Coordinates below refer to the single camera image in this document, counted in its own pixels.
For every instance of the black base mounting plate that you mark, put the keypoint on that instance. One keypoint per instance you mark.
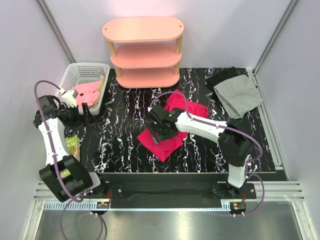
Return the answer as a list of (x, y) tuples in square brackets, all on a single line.
[(168, 191)]

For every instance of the pink three-tier shelf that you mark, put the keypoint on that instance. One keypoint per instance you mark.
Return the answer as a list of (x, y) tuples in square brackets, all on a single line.
[(145, 51)]

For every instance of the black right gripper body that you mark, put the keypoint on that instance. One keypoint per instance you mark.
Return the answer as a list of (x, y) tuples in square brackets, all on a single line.
[(162, 134)]

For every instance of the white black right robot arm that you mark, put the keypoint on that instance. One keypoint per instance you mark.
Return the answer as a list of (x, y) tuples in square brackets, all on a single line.
[(234, 145)]

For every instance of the red t-shirt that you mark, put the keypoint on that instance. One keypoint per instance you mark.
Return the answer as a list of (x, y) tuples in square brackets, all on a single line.
[(167, 147)]

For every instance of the grey folded t-shirt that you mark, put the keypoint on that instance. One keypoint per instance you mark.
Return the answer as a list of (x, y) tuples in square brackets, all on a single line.
[(238, 96)]

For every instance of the aluminium frame rail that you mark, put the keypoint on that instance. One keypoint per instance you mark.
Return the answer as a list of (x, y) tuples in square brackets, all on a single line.
[(270, 191)]

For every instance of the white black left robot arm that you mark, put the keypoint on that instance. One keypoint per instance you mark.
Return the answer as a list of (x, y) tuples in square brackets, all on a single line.
[(63, 174)]

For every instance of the black folded t-shirt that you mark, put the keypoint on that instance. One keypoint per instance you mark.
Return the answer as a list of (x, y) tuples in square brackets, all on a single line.
[(223, 75)]

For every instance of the white plastic basket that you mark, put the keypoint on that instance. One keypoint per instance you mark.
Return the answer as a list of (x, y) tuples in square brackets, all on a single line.
[(85, 72)]

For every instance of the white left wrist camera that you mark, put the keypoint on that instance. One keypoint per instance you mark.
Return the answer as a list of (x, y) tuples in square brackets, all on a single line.
[(69, 98)]

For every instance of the light pink cloth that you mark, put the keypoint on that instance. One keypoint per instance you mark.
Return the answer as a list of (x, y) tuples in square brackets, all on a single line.
[(87, 93)]

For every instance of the green treehouse book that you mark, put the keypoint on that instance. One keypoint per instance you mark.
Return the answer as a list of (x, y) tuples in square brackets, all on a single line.
[(73, 145)]

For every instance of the beige cloth in basket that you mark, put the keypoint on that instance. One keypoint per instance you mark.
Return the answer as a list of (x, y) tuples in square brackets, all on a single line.
[(99, 90)]

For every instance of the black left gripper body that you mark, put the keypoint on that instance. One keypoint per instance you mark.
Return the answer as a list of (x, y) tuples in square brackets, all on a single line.
[(72, 118)]

